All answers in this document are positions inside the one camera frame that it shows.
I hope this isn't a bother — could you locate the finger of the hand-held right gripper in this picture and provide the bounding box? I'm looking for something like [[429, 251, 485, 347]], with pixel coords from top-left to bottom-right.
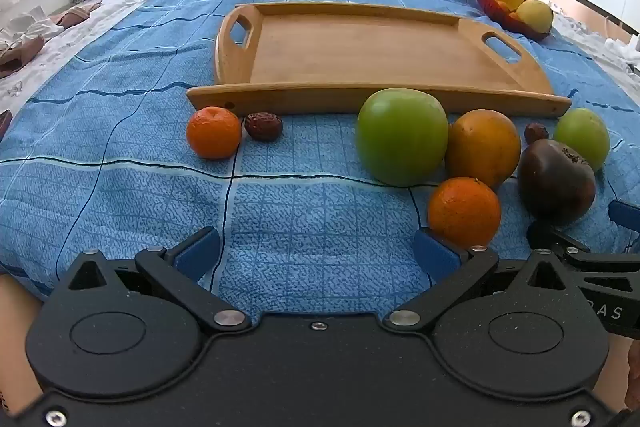
[[609, 201, 640, 254], [527, 219, 640, 280]]

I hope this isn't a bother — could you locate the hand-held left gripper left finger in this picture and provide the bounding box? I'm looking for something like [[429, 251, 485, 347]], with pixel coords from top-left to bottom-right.
[[65, 227, 252, 334]]

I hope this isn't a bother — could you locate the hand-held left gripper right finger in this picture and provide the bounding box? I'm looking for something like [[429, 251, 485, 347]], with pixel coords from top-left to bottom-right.
[[382, 227, 593, 334]]

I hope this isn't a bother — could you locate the small tangerine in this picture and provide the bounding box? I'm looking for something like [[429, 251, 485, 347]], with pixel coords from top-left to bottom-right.
[[427, 177, 502, 250], [186, 106, 243, 161]]

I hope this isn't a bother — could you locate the dark purple round fruit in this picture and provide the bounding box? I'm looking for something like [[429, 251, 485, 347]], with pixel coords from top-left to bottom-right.
[[517, 138, 597, 228]]

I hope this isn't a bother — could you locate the small green apple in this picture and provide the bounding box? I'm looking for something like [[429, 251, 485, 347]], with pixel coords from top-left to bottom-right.
[[554, 108, 611, 172]]

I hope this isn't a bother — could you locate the red date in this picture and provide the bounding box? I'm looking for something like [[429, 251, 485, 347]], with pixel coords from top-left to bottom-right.
[[524, 123, 550, 145], [244, 112, 284, 142]]

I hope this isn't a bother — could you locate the large orange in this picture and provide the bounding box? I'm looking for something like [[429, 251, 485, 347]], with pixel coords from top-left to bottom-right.
[[445, 109, 522, 190]]

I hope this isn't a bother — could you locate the large green apple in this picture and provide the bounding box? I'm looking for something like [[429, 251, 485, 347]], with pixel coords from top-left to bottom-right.
[[356, 88, 449, 188]]

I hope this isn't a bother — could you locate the wooden tray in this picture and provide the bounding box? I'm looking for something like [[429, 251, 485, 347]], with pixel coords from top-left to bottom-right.
[[186, 2, 572, 120]]

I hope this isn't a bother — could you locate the person's right hand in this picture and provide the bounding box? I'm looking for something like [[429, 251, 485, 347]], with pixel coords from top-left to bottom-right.
[[625, 338, 640, 412]]

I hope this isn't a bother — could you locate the blue checked blanket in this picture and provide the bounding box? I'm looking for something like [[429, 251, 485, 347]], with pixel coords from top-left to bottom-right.
[[0, 0, 640, 308]]

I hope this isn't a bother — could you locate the crumpled white cloth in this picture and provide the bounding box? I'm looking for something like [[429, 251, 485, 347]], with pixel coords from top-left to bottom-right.
[[550, 7, 640, 78]]

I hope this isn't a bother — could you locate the wooden panel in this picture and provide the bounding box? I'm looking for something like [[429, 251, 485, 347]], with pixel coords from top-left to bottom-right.
[[527, 0, 640, 45]]

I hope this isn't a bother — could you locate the yellow pear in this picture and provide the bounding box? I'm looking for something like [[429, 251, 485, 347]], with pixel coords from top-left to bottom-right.
[[516, 0, 554, 34]]

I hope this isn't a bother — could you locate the brown garment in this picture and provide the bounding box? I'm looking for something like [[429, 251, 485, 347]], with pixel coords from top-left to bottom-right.
[[0, 34, 46, 78]]

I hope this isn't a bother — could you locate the pink garment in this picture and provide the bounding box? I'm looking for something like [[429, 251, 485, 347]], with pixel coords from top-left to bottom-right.
[[54, 1, 103, 30]]

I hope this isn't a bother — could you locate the white garment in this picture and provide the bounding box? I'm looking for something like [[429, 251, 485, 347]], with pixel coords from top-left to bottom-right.
[[0, 6, 66, 52]]

